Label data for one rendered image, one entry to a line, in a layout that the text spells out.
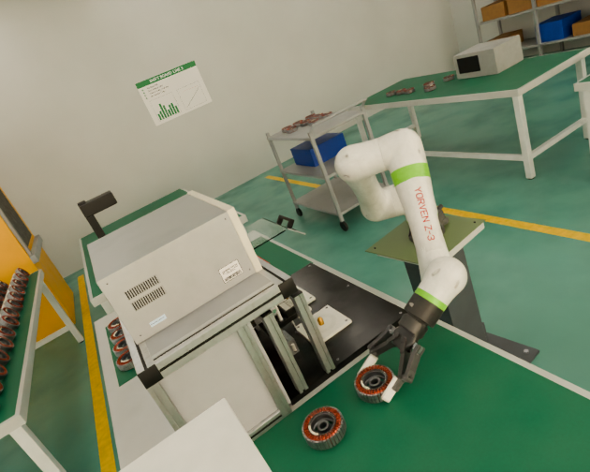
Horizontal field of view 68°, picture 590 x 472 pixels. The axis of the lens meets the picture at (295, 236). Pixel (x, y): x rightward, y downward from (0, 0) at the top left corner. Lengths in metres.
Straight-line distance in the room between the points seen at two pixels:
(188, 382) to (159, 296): 0.23
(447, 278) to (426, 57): 7.99
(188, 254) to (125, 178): 5.43
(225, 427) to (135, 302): 0.58
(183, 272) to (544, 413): 0.91
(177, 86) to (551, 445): 6.25
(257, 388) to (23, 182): 5.60
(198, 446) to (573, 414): 0.80
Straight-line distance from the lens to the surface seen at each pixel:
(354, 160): 1.43
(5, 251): 4.82
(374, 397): 1.24
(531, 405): 1.19
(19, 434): 2.32
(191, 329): 1.17
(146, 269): 1.18
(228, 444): 0.67
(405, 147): 1.41
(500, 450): 1.12
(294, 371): 1.31
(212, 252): 1.21
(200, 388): 1.20
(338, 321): 1.52
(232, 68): 7.01
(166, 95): 6.69
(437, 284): 1.23
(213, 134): 6.83
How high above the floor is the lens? 1.65
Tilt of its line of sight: 22 degrees down
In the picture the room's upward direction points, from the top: 23 degrees counter-clockwise
